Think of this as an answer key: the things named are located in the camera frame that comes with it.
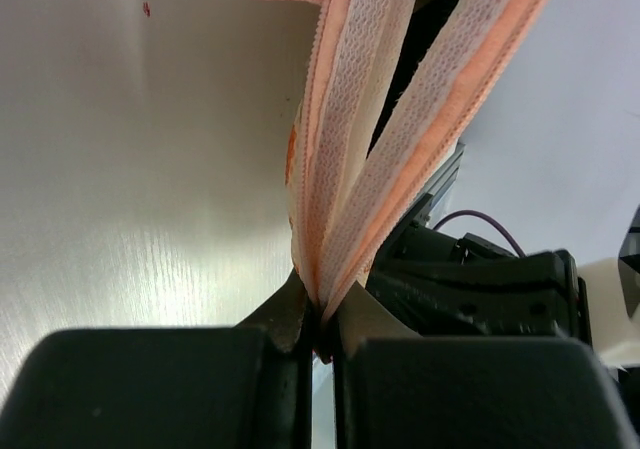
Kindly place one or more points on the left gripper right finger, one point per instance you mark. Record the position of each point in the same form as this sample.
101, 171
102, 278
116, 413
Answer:
397, 389

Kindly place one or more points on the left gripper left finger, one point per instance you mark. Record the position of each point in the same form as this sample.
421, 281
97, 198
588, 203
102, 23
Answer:
245, 386

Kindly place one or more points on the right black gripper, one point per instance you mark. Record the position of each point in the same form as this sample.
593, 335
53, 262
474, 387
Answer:
438, 285

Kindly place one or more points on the floral mesh laundry bag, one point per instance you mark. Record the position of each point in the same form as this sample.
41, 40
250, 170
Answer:
348, 185

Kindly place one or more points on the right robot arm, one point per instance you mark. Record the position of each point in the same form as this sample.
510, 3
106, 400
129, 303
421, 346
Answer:
612, 291

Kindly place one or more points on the aluminium rail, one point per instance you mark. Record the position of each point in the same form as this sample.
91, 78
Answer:
438, 186

